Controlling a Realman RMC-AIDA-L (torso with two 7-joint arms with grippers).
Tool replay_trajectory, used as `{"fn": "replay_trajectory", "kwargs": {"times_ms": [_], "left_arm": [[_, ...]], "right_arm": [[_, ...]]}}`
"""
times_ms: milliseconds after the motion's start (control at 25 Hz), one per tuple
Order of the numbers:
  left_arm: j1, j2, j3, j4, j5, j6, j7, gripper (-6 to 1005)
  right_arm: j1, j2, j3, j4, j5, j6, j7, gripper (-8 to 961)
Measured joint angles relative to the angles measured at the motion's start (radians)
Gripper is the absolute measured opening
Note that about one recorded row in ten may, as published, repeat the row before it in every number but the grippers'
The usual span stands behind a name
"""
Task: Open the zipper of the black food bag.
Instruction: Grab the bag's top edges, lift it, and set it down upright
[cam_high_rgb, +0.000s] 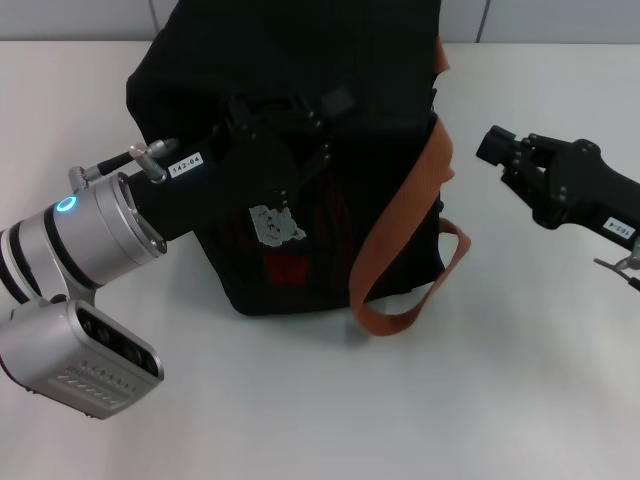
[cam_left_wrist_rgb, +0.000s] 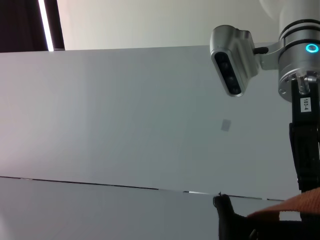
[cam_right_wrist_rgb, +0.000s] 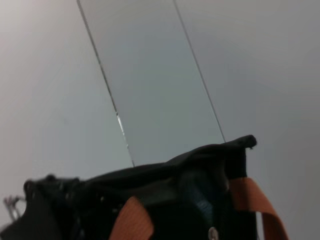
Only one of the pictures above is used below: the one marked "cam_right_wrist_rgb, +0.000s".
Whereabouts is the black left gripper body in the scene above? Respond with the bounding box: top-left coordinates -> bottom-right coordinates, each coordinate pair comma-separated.
0,189 -> 64,240

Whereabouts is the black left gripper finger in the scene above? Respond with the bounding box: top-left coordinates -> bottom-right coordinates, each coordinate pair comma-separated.
66,189 -> 121,240
23,174 -> 84,214

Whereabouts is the black bag with orange handles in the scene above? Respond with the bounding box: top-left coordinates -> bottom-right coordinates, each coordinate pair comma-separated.
59,134 -> 291,240

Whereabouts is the blue printed packet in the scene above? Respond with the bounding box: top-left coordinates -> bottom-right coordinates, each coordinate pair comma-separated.
193,191 -> 215,216

